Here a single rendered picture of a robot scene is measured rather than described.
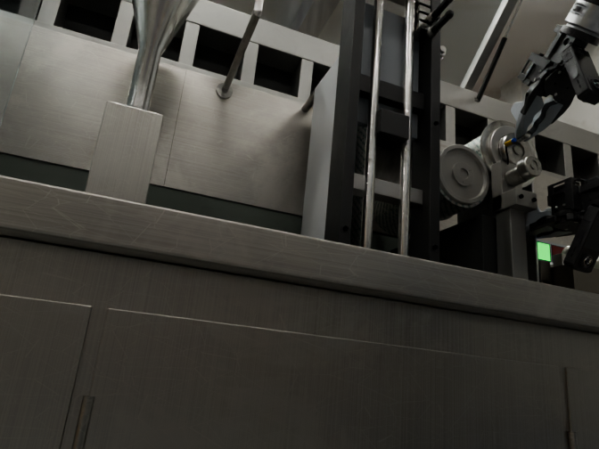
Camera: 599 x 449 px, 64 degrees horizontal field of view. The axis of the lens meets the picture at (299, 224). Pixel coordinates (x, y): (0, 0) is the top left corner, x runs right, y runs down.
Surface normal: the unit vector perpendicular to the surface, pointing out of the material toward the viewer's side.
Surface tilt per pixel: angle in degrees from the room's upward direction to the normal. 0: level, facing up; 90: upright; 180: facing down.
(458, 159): 90
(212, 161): 90
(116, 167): 90
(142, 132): 90
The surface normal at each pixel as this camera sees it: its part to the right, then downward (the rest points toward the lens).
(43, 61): 0.36, -0.26
